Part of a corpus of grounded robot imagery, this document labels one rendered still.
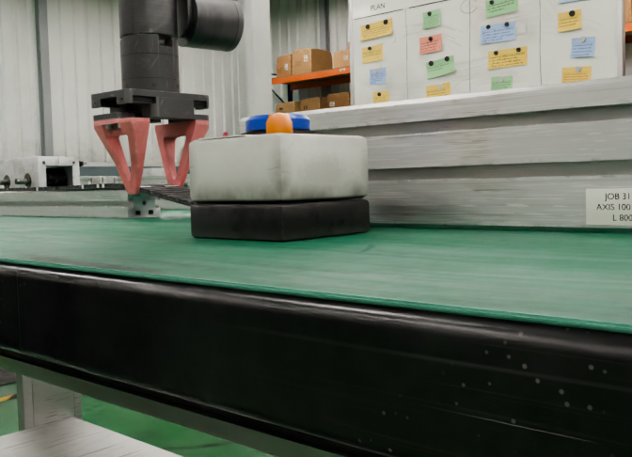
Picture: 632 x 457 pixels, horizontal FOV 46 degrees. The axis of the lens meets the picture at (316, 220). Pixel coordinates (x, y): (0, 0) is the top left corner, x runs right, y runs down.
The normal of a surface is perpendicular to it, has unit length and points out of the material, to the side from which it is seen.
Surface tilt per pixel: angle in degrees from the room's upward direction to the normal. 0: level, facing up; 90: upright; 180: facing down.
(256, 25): 90
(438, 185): 90
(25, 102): 90
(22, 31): 90
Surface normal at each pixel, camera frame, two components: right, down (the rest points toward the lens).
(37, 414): 0.74, 0.01
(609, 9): -0.67, 0.06
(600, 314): -0.03, -1.00
